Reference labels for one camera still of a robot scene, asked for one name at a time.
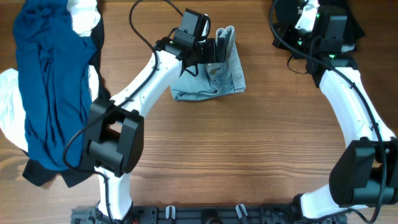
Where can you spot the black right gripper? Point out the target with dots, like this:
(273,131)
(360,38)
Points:
(281,40)

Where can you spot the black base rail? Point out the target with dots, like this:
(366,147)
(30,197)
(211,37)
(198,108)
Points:
(239,214)

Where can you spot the folded dark green garment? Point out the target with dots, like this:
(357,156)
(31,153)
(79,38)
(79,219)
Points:
(304,15)

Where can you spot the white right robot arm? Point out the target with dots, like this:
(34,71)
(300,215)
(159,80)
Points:
(366,173)

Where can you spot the white garment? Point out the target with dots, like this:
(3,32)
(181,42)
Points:
(86,22)

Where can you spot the black garment under pile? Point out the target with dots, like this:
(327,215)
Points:
(34,172)

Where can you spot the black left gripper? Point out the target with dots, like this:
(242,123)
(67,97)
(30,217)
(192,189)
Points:
(211,55)

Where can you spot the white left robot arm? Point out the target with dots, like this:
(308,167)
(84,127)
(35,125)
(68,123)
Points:
(114,139)

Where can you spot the blue shirt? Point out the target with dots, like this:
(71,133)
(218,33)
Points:
(52,60)

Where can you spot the light blue denim shorts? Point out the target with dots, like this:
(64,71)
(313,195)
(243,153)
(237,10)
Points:
(213,79)

